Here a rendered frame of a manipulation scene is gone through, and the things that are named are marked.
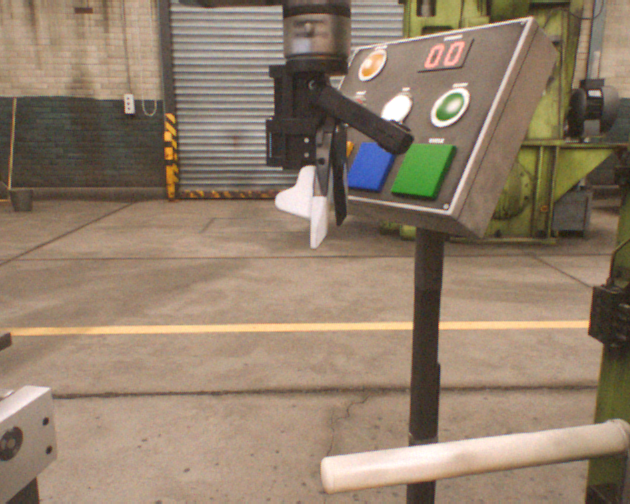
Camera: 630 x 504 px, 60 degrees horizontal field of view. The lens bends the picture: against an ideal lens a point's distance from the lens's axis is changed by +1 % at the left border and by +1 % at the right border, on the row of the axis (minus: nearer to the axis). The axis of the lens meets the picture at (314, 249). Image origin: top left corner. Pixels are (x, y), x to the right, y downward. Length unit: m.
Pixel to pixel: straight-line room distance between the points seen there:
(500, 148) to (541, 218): 4.69
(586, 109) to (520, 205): 1.11
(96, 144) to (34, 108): 0.97
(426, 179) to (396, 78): 0.22
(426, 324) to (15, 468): 0.61
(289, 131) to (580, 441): 0.59
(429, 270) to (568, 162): 4.83
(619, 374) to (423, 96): 0.50
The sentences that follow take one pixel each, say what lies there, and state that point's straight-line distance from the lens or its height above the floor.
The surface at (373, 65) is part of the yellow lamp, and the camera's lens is 0.94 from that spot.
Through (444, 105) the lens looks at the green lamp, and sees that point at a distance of 0.78.
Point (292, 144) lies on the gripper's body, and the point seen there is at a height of 1.05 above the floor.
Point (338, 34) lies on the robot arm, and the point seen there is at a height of 1.16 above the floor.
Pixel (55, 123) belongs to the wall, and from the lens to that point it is 8.93.
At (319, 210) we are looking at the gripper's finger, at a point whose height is 0.98.
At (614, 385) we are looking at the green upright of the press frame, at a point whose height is 0.69.
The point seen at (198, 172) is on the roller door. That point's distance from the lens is 8.34.
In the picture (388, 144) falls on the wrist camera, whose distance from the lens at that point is 0.60.
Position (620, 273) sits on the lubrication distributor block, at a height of 0.86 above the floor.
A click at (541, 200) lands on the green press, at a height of 0.41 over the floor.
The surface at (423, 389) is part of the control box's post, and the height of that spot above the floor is 0.62.
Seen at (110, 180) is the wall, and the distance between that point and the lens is 8.71.
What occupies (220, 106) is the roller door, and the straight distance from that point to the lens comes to 8.27.
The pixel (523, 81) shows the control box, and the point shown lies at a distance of 0.78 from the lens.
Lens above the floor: 1.06
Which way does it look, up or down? 13 degrees down
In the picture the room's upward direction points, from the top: straight up
